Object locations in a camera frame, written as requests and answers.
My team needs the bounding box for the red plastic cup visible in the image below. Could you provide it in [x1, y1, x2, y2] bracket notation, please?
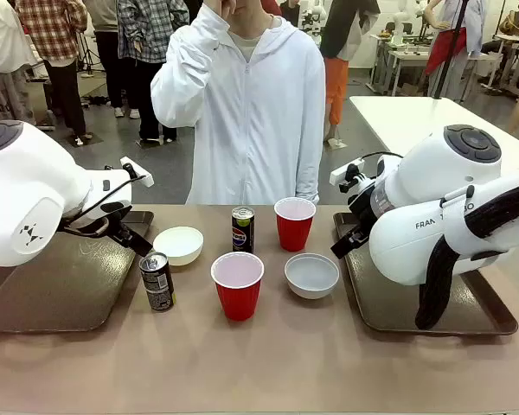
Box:
[210, 252, 266, 322]
[273, 196, 317, 252]

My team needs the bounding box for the person's left forearm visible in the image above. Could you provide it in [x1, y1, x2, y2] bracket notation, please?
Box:
[293, 142, 322, 206]

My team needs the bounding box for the black drink can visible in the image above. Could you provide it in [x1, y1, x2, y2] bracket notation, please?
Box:
[138, 252, 176, 313]

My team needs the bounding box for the grey-white bowl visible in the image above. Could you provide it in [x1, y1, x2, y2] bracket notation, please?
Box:
[284, 252, 341, 301]

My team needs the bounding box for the thin black camera cable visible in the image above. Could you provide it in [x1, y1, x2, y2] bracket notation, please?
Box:
[80, 175, 147, 217]
[357, 150, 404, 168]

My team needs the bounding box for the black pole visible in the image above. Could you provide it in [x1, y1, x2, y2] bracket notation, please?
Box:
[434, 0, 468, 99]

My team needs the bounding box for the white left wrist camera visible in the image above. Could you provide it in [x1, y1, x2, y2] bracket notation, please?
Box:
[119, 156, 155, 188]

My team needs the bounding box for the brown plastic tray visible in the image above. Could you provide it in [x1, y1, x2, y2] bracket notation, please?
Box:
[0, 210, 156, 334]
[331, 211, 519, 336]

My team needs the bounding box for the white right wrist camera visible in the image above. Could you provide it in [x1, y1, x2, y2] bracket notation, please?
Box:
[330, 160, 367, 185]

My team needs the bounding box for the grey background table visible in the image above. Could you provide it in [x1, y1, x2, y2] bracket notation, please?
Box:
[369, 34, 503, 96]

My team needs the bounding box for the person in black shirt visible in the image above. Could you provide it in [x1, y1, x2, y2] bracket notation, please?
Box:
[279, 0, 302, 26]

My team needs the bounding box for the person's right hand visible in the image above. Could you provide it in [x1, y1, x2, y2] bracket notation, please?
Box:
[204, 0, 240, 19]

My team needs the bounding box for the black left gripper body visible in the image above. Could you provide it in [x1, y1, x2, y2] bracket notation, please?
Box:
[98, 200, 134, 239]

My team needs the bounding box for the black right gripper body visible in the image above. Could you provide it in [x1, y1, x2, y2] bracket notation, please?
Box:
[347, 184, 378, 238]

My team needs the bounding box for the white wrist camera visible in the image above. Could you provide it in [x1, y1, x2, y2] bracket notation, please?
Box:
[119, 156, 155, 188]
[330, 160, 367, 185]

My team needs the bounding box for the person in white hoodie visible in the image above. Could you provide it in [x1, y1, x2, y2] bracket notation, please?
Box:
[150, 0, 327, 206]

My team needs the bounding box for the person in grey plaid shirt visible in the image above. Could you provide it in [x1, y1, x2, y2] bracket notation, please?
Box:
[116, 0, 190, 144]

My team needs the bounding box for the person in white shirt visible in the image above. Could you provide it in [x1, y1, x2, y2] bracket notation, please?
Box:
[0, 0, 38, 126]

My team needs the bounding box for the seated person in brown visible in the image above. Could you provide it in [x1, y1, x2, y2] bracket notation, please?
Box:
[499, 2, 519, 35]

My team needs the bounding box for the white bowl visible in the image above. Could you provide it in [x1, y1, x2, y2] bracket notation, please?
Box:
[152, 227, 205, 267]

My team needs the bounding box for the mannequin with red apron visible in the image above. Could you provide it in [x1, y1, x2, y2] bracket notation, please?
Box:
[423, 0, 488, 103]

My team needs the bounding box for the black Pepsi can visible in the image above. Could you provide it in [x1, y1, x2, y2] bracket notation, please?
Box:
[231, 206, 256, 254]

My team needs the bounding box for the person in dark trousers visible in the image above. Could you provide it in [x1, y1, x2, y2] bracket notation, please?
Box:
[84, 0, 129, 118]

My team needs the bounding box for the person's right forearm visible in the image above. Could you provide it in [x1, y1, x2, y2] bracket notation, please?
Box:
[151, 8, 226, 126]

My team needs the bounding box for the black tripod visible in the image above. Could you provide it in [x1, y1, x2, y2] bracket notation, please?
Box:
[75, 32, 97, 79]

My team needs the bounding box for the person in red plaid shirt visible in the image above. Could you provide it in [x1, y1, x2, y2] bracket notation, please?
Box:
[15, 0, 89, 139]

